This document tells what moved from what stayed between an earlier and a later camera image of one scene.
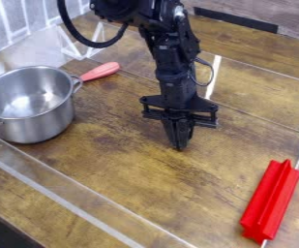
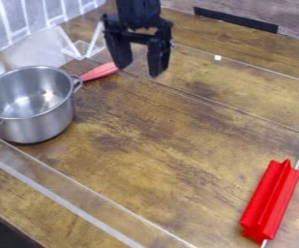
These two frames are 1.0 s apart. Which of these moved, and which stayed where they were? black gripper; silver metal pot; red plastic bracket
Moved: black gripper
Stayed: silver metal pot; red plastic bracket
